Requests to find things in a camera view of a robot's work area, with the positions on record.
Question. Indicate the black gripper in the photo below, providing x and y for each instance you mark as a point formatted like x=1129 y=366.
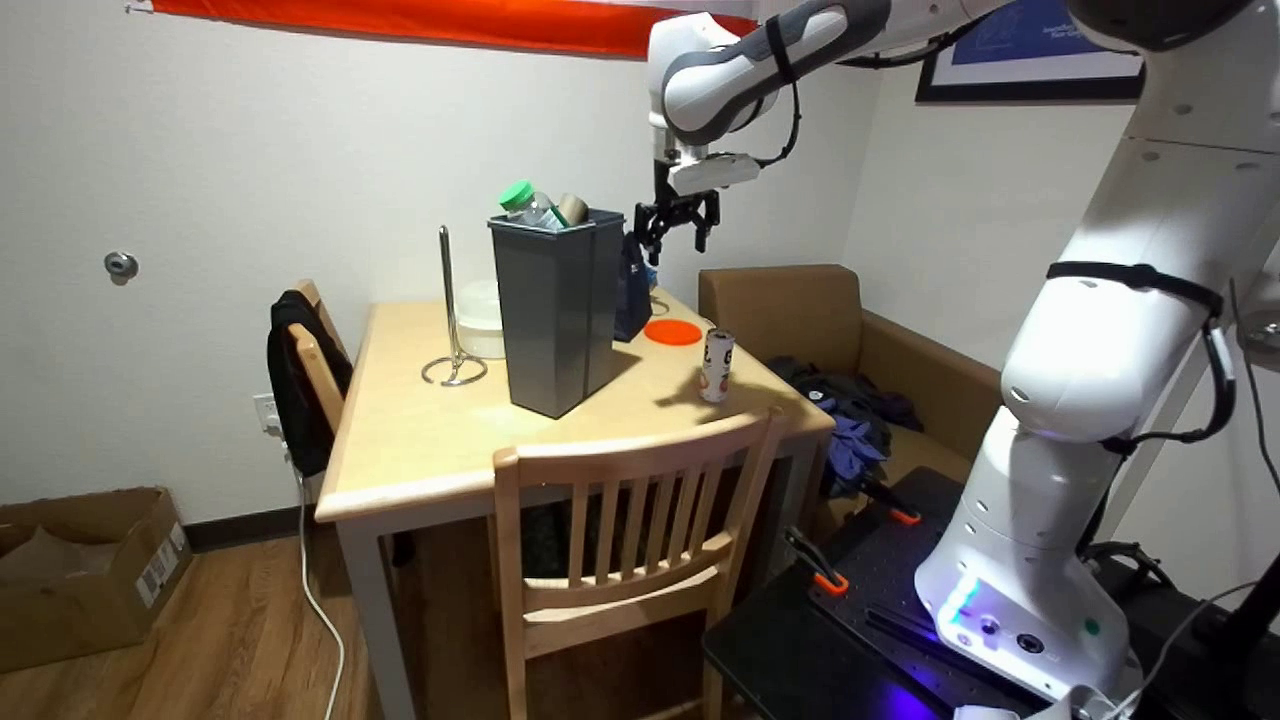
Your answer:
x=678 y=214

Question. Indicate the clear plastic bottle green cap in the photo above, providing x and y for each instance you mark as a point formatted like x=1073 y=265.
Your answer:
x=529 y=204

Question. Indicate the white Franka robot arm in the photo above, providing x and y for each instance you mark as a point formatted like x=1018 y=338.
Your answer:
x=1104 y=360

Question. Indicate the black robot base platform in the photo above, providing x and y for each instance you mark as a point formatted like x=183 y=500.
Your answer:
x=824 y=653

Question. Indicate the grey plastic trash bin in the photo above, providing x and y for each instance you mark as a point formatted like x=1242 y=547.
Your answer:
x=552 y=313

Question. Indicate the orange round disc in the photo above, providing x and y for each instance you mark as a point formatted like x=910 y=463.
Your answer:
x=674 y=333

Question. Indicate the cardboard tube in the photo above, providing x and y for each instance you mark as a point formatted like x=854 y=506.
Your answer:
x=573 y=209

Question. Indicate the metal paper towel holder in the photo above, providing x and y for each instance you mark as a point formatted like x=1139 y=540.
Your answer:
x=447 y=292

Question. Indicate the dark clothes pile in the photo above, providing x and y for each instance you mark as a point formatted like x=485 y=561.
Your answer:
x=854 y=413

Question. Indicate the brown sofa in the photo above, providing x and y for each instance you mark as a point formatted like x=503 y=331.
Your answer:
x=922 y=366

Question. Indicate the light wooden table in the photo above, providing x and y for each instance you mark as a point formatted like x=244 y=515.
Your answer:
x=400 y=442

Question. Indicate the slatted wooden chair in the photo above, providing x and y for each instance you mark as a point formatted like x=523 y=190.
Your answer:
x=624 y=584

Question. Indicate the orange black clamp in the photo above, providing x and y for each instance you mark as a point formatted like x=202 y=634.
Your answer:
x=830 y=583
x=907 y=518

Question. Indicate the wooden chair with jacket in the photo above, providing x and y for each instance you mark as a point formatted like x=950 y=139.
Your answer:
x=321 y=366

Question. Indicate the black jacket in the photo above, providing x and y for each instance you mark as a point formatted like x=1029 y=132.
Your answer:
x=296 y=401

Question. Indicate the brown cardboard box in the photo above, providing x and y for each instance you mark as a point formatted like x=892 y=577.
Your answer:
x=80 y=572

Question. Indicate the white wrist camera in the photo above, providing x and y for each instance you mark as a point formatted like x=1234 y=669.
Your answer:
x=715 y=169

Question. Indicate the orange wall banner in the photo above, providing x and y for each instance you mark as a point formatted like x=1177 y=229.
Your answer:
x=400 y=22

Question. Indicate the framed wall picture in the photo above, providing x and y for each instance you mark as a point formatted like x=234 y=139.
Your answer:
x=1025 y=54

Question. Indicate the round metal wall knob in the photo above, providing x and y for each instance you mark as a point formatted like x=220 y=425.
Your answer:
x=121 y=265

